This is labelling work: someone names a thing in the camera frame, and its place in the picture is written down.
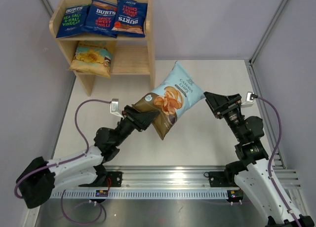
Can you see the white slotted cable duct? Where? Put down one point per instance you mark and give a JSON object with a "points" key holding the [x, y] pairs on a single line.
{"points": [[141, 194]]}

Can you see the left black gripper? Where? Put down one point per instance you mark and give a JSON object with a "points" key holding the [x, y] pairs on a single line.
{"points": [[140, 120]]}

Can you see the blue sea salt vinegar bag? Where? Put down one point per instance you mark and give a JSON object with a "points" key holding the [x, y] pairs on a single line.
{"points": [[73, 21]]}

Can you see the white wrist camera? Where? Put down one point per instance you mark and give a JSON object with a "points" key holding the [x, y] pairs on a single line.
{"points": [[114, 108], [249, 100]]}

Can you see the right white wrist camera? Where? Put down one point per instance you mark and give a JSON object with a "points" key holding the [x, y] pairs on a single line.
{"points": [[249, 100]]}

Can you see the wooden two-tier shelf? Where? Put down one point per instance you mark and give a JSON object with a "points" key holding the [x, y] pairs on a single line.
{"points": [[132, 56]]}

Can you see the blue spicy sweet chilli bag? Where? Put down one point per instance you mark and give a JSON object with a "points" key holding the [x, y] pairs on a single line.
{"points": [[100, 18]]}

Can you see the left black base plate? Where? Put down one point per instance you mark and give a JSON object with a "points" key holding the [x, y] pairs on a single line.
{"points": [[112, 179]]}

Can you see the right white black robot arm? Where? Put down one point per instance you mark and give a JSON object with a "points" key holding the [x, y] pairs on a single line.
{"points": [[253, 172]]}

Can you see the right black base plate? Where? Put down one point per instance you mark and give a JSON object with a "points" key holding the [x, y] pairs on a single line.
{"points": [[221, 179]]}

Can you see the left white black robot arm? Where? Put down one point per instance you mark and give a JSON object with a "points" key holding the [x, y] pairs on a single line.
{"points": [[42, 178]]}

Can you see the light blue cassava chips bag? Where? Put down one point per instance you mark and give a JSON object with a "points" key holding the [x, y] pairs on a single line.
{"points": [[175, 95]]}

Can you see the aluminium mounting rail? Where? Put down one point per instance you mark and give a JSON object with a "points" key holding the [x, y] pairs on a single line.
{"points": [[168, 177]]}

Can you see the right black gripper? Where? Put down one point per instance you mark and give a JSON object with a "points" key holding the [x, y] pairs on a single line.
{"points": [[215, 100]]}

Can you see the yellow kettle cooked chips bag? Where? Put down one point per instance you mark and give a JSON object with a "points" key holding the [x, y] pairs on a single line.
{"points": [[94, 57]]}

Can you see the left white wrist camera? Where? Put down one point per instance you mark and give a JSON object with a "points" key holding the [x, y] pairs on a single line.
{"points": [[114, 108]]}

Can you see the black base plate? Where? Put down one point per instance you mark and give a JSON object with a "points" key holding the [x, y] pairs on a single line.
{"points": [[112, 179], [221, 179]]}

